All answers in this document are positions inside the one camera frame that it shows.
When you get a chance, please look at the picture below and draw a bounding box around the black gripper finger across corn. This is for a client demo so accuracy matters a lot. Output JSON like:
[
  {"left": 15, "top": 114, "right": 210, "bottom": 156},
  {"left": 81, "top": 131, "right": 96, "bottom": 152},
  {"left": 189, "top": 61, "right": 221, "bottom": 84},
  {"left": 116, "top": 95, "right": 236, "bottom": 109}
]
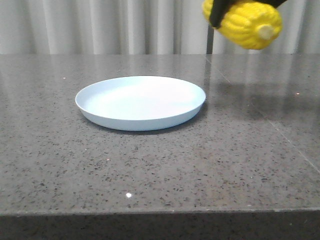
[{"left": 209, "top": 0, "right": 237, "bottom": 29}]

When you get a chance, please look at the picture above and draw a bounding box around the black gripper finger behind corn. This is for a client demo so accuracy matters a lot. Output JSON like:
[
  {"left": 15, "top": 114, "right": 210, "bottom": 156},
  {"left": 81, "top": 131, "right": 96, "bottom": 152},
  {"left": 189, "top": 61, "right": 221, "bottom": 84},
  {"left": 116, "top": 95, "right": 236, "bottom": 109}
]
[{"left": 259, "top": 0, "right": 287, "bottom": 8}]

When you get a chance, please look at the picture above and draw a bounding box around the yellow corn cob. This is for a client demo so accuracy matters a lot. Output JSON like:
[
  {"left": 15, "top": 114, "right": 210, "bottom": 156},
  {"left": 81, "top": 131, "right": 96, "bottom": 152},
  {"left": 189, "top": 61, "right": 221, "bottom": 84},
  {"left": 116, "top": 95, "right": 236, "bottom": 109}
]
[{"left": 202, "top": 0, "right": 283, "bottom": 50}]

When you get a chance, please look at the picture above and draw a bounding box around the light blue round plate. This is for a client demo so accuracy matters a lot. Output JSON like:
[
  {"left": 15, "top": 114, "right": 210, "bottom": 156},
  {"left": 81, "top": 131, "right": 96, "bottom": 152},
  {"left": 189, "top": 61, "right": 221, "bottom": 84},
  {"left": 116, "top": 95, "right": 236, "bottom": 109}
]
[{"left": 75, "top": 75, "right": 206, "bottom": 131}]

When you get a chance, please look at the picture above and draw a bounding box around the white pleated curtain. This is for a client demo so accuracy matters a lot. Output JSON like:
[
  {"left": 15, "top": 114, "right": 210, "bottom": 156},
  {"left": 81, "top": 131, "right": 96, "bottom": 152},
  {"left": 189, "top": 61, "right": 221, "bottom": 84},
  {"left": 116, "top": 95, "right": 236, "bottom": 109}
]
[{"left": 0, "top": 0, "right": 320, "bottom": 55}]

